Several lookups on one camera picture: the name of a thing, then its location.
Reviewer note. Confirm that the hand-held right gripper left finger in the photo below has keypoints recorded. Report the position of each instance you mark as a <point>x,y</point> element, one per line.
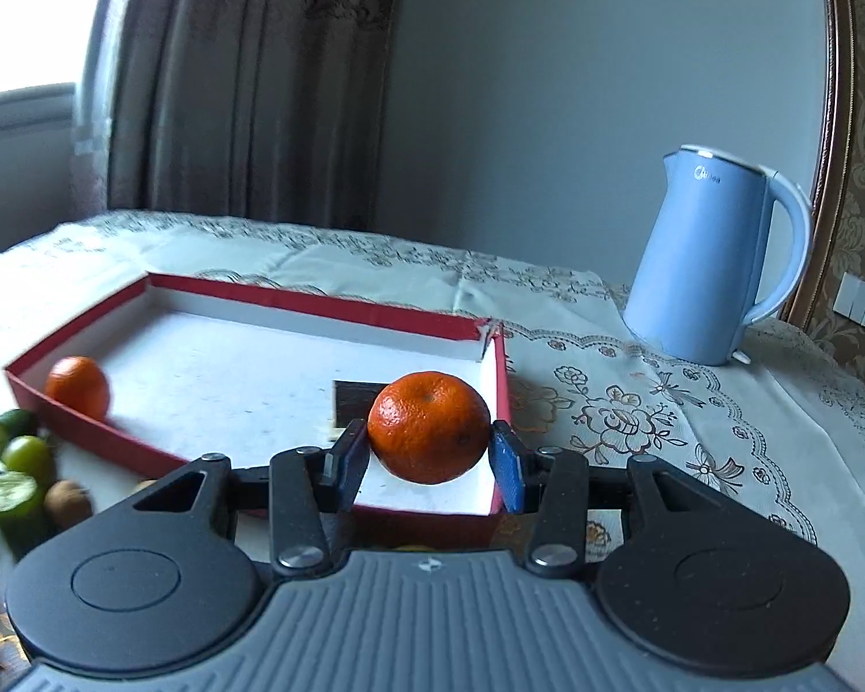
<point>347,467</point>

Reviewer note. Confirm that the window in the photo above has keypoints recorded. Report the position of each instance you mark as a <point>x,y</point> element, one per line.
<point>14,29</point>

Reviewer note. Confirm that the light-faced green cucumber piece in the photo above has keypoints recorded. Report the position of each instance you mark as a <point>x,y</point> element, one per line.
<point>16,512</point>

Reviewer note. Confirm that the small orange mandarin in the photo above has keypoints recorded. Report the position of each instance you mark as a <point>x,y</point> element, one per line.
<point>78,386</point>

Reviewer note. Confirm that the dark green cucumber piece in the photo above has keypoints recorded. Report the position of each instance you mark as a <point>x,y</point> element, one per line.
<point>11,424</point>

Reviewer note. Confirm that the large orange mandarin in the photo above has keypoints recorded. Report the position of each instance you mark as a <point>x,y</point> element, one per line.
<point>429,425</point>

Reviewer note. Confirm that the brown longan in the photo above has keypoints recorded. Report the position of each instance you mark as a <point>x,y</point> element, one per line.
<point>146,486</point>

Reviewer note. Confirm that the brown wooden curved frame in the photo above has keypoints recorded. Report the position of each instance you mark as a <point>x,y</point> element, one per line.
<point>832,122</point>

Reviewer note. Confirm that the brown patterned curtain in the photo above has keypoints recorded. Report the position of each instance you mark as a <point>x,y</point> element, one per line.
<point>259,86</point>

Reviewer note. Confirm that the dark rectangular eggplant piece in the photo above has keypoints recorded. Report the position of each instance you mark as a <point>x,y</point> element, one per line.
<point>349,404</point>

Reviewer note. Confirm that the light blue electric kettle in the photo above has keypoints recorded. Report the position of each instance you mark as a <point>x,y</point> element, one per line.
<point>699,259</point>

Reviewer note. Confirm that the brown kiwi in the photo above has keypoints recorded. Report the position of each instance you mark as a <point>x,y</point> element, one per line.
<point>68,503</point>

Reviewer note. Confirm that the sheer lace curtain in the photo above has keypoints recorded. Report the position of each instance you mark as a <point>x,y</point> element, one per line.
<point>90,158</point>

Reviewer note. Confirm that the red shallow cardboard box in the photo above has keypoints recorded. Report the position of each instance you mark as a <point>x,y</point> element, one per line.
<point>223,367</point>

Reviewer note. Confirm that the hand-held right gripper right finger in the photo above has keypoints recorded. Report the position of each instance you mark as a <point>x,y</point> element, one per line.
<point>508,472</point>

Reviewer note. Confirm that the green tomato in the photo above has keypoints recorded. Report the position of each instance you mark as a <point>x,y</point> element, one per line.
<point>27,455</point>

